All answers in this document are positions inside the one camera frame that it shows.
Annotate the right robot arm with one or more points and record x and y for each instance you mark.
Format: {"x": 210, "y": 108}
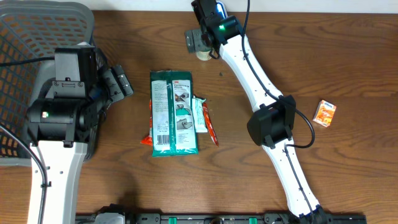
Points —
{"x": 272, "y": 121}

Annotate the green snack packet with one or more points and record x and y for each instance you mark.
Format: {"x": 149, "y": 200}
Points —
{"x": 173, "y": 125}

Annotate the grey plastic shopping basket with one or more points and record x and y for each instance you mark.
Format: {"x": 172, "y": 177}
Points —
{"x": 30, "y": 33}

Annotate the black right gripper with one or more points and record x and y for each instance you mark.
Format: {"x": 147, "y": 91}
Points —
{"x": 194, "y": 38}

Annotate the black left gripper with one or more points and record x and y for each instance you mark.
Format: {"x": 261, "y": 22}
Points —
{"x": 121, "y": 84}

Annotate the red snack packet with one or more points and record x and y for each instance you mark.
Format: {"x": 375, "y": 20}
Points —
{"x": 148, "y": 140}

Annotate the red Nescafe stick sachet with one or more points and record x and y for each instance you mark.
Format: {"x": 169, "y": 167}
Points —
{"x": 209, "y": 124}

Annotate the small orange carton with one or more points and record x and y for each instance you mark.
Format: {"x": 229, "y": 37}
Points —
{"x": 324, "y": 113}

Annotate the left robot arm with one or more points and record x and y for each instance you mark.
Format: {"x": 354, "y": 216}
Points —
{"x": 63, "y": 123}

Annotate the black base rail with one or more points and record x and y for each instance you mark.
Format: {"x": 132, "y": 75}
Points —
{"x": 149, "y": 218}

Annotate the white barcode scanner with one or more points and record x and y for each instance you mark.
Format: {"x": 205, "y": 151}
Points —
{"x": 221, "y": 9}

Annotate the pale green wipes packet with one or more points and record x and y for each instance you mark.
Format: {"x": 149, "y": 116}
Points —
{"x": 199, "y": 119}

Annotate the green lid jar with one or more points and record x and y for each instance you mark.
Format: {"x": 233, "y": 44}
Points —
{"x": 204, "y": 55}

